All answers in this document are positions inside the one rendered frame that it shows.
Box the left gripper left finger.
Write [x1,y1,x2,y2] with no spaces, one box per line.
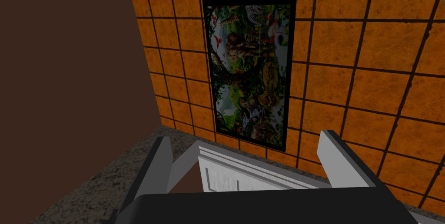
[119,136,174,214]

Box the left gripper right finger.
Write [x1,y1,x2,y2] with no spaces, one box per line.
[316,130,385,188]

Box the white panelled door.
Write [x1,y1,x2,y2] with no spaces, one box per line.
[166,140,332,194]

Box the black-framed jungle animal picture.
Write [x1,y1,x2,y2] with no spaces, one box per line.
[202,0,298,153]

